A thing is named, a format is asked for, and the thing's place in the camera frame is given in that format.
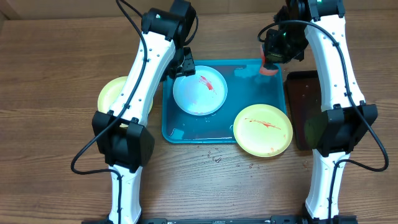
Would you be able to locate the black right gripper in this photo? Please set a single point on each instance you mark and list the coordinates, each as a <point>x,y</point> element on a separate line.
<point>273,56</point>

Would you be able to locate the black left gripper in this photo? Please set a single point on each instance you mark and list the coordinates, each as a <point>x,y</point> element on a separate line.
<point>186,69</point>

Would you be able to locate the red sponge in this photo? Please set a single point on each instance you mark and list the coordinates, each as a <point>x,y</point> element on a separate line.
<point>268,69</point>

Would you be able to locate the light blue plate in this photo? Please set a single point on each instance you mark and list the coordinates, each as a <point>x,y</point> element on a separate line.
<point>202,93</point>

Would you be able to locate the yellow plate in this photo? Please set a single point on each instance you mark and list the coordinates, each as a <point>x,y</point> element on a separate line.
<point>109,93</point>
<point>263,130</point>

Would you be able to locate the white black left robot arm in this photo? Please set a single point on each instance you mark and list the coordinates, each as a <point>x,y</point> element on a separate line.
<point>121,132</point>

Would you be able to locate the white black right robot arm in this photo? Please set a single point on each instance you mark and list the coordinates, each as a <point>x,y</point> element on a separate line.
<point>345,116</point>

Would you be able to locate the dark brown rectangular tray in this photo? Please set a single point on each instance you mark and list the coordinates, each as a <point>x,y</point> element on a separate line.
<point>304,97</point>

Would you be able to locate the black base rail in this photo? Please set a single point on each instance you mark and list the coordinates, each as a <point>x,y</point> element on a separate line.
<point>276,219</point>

